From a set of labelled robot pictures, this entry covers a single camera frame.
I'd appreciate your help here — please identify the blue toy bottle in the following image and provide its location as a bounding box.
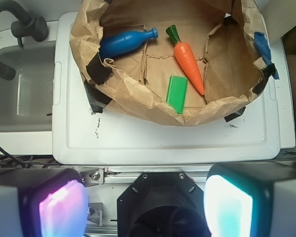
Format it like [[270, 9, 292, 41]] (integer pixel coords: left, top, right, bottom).
[[99, 28, 158, 59]]

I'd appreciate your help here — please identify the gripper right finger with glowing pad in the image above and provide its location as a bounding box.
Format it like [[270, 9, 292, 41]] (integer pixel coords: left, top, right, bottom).
[[204, 159, 296, 237]]

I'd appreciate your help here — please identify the white plastic tray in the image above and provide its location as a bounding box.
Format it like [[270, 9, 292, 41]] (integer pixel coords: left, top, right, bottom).
[[52, 12, 295, 166]]

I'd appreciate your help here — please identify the orange toy carrot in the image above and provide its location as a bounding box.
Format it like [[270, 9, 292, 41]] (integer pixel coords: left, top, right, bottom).
[[166, 25, 205, 96]]

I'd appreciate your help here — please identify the blue tape piece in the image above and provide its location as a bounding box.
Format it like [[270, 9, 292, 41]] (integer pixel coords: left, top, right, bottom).
[[254, 32, 279, 80]]

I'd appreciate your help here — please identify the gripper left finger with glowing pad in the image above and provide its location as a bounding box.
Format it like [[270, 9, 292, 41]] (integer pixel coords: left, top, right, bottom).
[[0, 168, 88, 237]]

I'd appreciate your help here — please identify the grey toy faucet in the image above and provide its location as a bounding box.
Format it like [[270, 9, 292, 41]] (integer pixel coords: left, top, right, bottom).
[[0, 0, 49, 80]]

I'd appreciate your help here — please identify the brown paper bag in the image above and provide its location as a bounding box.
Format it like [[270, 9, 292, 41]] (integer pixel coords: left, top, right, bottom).
[[70, 0, 275, 126]]

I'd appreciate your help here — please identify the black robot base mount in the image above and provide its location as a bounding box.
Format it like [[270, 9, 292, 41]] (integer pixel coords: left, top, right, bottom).
[[117, 172, 212, 237]]

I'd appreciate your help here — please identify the aluminium frame rail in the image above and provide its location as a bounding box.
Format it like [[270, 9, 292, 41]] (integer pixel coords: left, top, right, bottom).
[[76, 163, 212, 184]]

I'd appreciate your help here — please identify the green rectangular block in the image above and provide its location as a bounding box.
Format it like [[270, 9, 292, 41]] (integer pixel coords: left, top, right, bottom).
[[166, 75, 188, 114]]

